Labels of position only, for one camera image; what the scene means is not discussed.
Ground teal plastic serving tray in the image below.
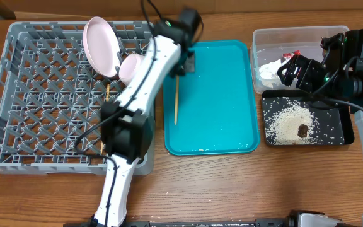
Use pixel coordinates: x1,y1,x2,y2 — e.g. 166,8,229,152
163,40,260,156

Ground rice and food scraps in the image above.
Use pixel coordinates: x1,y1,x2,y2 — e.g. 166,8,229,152
263,97,346,146

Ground grey plastic dish rack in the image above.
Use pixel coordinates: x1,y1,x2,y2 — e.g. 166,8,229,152
0,21,156,177

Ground black plastic tray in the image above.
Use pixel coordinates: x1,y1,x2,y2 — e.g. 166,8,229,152
261,90,355,146

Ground red snack wrapper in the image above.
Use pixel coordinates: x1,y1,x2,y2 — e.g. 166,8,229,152
282,50,301,61

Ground clear plastic bin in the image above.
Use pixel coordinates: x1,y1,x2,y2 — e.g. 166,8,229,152
250,25,349,94

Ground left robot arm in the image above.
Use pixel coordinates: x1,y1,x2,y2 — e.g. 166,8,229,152
89,8,204,226

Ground small white bowl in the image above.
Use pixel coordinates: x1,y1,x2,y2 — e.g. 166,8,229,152
118,54,144,86

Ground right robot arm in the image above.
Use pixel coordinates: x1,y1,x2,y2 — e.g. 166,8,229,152
277,29,363,225

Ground white napkin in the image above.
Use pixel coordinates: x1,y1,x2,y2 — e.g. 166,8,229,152
259,59,282,88

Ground large white round plate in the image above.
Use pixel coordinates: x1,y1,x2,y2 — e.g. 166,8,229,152
83,16,120,78

